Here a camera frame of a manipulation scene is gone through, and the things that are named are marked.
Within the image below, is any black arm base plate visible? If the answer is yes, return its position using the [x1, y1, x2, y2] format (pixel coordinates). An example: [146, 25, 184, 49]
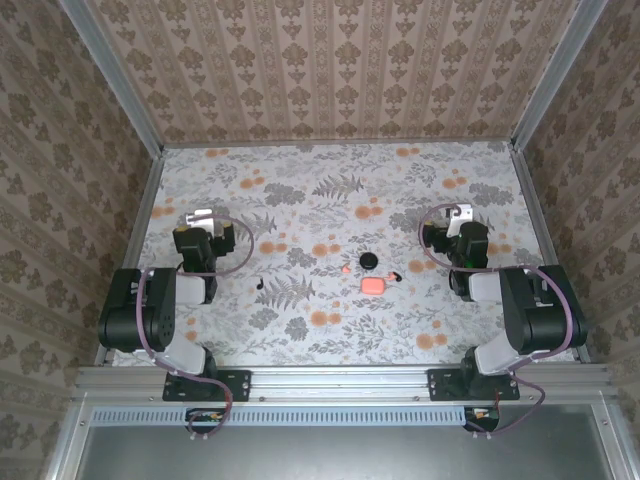
[428, 368, 521, 402]
[163, 369, 251, 403]

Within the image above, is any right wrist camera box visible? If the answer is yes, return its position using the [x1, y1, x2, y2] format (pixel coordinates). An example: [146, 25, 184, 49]
[444, 202, 475, 225]

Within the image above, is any aluminium back frame rail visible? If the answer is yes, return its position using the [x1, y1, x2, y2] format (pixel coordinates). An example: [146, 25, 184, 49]
[162, 138, 516, 150]

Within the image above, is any aluminium corner frame post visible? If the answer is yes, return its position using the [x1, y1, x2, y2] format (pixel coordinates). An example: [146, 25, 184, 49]
[58, 0, 166, 157]
[510, 0, 609, 151]

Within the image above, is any grey slotted cable duct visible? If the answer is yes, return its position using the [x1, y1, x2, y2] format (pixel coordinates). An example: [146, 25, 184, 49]
[92, 405, 467, 427]

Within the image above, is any grey metal sheet tray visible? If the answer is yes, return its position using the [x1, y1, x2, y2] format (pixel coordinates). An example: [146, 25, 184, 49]
[44, 392, 640, 480]

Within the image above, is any black connector board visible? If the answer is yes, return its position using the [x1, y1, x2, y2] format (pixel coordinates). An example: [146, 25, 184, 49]
[185, 407, 227, 434]
[463, 405, 501, 432]

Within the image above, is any aluminium side frame rail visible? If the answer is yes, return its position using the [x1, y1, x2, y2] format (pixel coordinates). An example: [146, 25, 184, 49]
[509, 147, 592, 364]
[94, 149, 166, 366]

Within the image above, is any aluminium front frame rail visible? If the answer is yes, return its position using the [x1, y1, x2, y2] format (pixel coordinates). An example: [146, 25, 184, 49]
[74, 363, 617, 401]

